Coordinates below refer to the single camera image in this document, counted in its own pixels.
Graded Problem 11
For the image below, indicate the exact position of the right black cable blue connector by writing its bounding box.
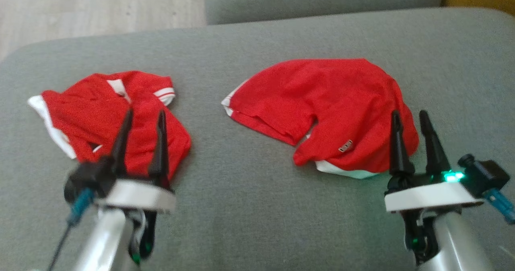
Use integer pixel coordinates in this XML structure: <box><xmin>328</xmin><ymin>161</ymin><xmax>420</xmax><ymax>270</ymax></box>
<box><xmin>484</xmin><ymin>188</ymin><xmax>515</xmax><ymax>225</ymax></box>

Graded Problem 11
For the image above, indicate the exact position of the left black cable blue connector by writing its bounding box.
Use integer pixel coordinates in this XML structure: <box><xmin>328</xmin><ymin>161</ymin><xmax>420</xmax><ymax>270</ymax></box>
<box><xmin>47</xmin><ymin>188</ymin><xmax>96</xmax><ymax>271</ymax></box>

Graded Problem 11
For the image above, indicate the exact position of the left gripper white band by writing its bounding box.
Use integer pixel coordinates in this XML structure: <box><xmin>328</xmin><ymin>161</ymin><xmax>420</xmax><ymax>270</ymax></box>
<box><xmin>95</xmin><ymin>108</ymin><xmax>176</xmax><ymax>213</ymax></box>

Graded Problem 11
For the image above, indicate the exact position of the black cable blue connector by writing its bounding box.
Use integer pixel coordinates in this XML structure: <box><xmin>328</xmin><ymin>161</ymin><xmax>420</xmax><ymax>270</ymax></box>
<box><xmin>484</xmin><ymin>188</ymin><xmax>515</xmax><ymax>225</ymax></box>
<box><xmin>47</xmin><ymin>188</ymin><xmax>96</xmax><ymax>271</ymax></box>

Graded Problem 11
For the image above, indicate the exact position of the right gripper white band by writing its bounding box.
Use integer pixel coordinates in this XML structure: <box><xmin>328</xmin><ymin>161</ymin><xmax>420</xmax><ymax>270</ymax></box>
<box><xmin>384</xmin><ymin>110</ymin><xmax>484</xmax><ymax>213</ymax></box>

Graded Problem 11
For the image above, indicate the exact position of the red white sports jersey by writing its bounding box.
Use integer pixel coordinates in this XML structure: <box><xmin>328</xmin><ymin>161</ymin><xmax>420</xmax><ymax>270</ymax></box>
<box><xmin>27</xmin><ymin>70</ymin><xmax>192</xmax><ymax>181</ymax></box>
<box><xmin>221</xmin><ymin>58</ymin><xmax>420</xmax><ymax>180</ymax></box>

